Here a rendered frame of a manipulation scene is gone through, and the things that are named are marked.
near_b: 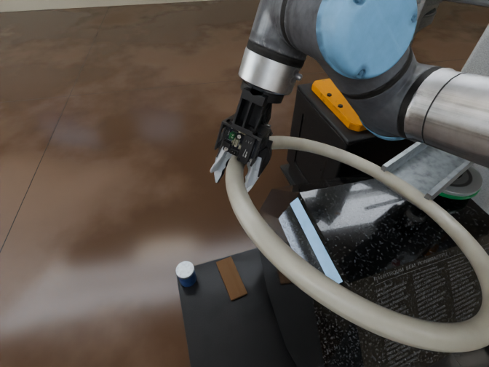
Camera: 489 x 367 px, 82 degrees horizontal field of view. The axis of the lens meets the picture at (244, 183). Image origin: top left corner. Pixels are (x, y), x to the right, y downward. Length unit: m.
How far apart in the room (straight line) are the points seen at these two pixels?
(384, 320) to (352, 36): 0.29
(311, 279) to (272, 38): 0.31
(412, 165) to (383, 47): 0.55
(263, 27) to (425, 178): 0.57
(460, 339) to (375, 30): 0.34
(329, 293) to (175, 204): 1.84
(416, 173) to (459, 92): 0.48
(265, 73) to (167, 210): 1.75
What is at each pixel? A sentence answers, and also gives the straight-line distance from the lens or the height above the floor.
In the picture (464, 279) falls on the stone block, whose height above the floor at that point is 0.77.
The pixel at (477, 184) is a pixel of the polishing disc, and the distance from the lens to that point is 1.24.
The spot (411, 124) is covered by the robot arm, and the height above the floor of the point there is 1.42.
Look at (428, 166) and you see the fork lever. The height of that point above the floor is 1.11.
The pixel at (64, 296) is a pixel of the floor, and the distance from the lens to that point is 2.01.
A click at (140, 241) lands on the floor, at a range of 2.00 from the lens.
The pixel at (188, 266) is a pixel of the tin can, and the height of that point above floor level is 0.14.
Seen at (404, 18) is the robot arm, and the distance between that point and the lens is 0.34.
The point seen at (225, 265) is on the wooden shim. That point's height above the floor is 0.03.
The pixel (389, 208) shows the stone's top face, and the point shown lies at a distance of 1.08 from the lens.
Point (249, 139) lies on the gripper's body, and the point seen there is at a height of 1.33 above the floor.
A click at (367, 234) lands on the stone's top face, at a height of 0.85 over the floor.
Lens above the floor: 1.61
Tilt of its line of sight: 47 degrees down
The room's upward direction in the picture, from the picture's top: straight up
